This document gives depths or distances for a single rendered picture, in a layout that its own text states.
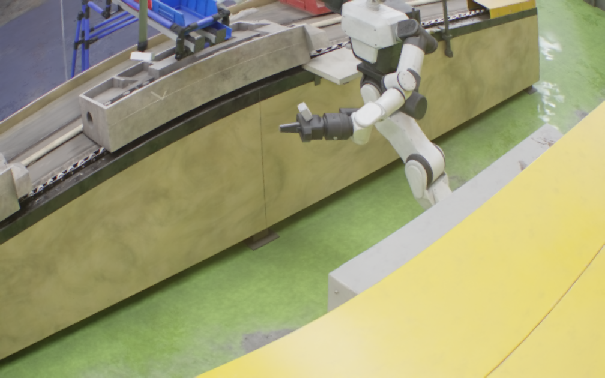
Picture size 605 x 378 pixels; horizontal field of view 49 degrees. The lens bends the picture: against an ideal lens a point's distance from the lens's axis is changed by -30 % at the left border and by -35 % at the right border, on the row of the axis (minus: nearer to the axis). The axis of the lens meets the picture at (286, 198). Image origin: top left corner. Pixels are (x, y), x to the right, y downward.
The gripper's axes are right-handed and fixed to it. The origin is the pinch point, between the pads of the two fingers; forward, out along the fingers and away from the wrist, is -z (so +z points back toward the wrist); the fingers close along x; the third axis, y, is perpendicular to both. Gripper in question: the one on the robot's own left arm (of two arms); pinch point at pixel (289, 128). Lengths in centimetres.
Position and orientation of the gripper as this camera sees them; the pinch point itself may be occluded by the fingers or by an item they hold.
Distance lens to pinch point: 289.9
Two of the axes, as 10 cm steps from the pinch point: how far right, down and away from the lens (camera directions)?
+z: 9.8, -0.6, 1.6
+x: -1.7, -5.7, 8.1
